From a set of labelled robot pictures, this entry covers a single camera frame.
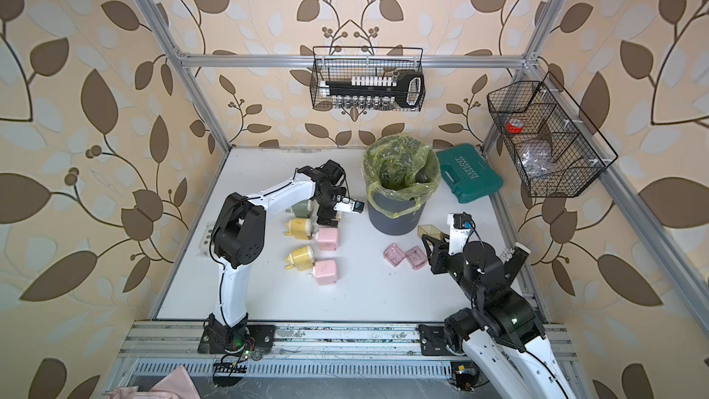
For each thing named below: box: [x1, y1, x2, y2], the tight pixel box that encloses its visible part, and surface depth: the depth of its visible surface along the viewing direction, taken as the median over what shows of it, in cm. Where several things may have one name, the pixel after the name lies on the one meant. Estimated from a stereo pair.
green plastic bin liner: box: [361, 134, 442, 219], surface depth 84 cm
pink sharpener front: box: [314, 258, 339, 287], surface depth 82 cm
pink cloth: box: [106, 364, 202, 399], surface depth 69 cm
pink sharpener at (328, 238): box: [317, 227, 340, 252], surface depth 88 cm
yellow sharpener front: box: [284, 245, 315, 272], surface depth 84 cm
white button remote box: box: [196, 221, 216, 258], surface depth 92 cm
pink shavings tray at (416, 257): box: [405, 245, 429, 270], surface depth 91 cm
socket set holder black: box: [318, 72, 426, 110], surface depth 86 cm
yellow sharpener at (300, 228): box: [284, 217, 313, 241], surface depth 91 cm
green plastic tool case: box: [436, 143, 505, 205], surface depth 107 cm
